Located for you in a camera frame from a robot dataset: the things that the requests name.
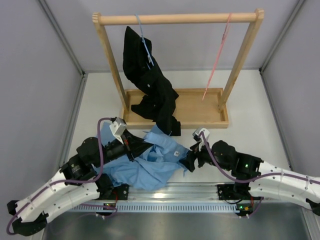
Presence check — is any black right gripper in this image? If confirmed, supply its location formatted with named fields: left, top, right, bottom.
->
left=179, top=138, right=232, bottom=172

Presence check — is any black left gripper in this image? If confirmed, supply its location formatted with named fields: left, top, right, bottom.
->
left=93, top=129, right=155, bottom=168

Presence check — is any light blue shirt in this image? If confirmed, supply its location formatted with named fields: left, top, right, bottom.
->
left=102, top=125, right=189, bottom=191

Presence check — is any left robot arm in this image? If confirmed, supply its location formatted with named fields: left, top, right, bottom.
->
left=6, top=132, right=153, bottom=237

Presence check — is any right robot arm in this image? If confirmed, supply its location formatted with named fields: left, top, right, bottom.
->
left=180, top=140, right=320, bottom=215

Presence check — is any black shirt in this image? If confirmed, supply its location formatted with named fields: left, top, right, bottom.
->
left=122, top=26, right=181, bottom=136

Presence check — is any blue plastic hanger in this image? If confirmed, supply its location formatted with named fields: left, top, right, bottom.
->
left=135, top=14, right=155, bottom=70

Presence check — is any pink plastic hanger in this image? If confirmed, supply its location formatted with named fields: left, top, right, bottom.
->
left=201, top=13, right=233, bottom=101

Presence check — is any wooden clothes rack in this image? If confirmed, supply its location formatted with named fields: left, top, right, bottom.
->
left=92, top=8, right=265, bottom=130

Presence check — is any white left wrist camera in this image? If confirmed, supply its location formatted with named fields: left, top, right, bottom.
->
left=109, top=117, right=127, bottom=141

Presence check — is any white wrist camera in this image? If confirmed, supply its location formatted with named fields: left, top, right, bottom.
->
left=109, top=117, right=127, bottom=141
left=192, top=127, right=210, bottom=149

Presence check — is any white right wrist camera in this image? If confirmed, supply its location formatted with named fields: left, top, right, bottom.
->
left=192, top=127, right=210, bottom=149

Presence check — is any aluminium mounting rail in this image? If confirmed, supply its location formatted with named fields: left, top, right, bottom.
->
left=57, top=181, right=311, bottom=202

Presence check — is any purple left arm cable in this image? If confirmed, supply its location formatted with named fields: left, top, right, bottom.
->
left=6, top=116, right=118, bottom=235

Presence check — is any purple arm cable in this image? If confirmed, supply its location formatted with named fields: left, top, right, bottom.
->
left=6, top=116, right=118, bottom=235
left=199, top=131, right=320, bottom=183

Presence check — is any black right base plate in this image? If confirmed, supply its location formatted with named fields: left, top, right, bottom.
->
left=216, top=184, right=248, bottom=205

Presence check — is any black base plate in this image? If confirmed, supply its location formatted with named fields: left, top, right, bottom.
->
left=216, top=184, right=248, bottom=205
left=98, top=184, right=129, bottom=201

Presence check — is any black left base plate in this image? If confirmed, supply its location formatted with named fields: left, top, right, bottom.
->
left=98, top=184, right=129, bottom=201

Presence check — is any grey slotted cable duct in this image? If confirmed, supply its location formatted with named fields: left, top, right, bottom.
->
left=69, top=202, right=250, bottom=214

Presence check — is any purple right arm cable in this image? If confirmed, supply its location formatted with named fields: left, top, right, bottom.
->
left=199, top=131, right=320, bottom=183

